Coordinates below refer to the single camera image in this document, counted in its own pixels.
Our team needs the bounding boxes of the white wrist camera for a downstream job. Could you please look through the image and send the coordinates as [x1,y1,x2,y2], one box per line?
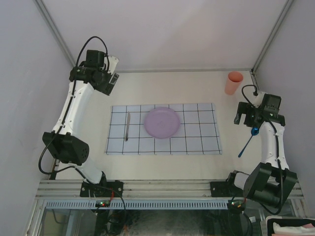
[253,91,266,108]
[108,56,119,74]

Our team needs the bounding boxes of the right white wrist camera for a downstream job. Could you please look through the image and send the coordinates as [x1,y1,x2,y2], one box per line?
[253,91,266,108]

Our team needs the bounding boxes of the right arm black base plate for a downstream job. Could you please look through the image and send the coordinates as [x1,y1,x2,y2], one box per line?
[210,181,244,198]

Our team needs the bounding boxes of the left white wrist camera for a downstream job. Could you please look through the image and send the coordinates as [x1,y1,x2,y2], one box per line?
[108,56,119,74]

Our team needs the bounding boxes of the blue metallic spoon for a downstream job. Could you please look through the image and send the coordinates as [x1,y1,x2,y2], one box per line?
[238,127,259,158]

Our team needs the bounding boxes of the purple plastic plate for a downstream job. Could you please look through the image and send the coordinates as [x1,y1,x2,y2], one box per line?
[144,107,181,139]

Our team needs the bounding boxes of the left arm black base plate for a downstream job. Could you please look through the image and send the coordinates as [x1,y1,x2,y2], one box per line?
[79,180,124,198]

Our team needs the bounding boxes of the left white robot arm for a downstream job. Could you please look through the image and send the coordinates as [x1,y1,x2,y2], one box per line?
[42,50,119,197]

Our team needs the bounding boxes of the aluminium front frame rail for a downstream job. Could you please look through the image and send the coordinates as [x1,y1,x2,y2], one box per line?
[35,178,304,199]

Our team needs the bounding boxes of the pink plastic cup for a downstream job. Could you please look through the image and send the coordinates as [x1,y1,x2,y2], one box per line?
[224,71,244,95]

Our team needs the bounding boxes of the silver table knife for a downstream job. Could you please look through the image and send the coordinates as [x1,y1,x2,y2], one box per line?
[125,112,131,142]

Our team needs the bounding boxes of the grey bin with cloths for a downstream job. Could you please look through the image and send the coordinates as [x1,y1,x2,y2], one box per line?
[260,216,315,236]

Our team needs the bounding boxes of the blue slotted cable duct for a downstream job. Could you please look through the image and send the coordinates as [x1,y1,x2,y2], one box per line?
[45,199,228,210]

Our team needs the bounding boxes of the blue checkered cloth placemat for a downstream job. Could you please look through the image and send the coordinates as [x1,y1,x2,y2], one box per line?
[105,103,222,155]

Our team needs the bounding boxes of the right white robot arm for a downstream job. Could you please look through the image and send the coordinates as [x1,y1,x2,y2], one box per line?
[226,92,297,208]

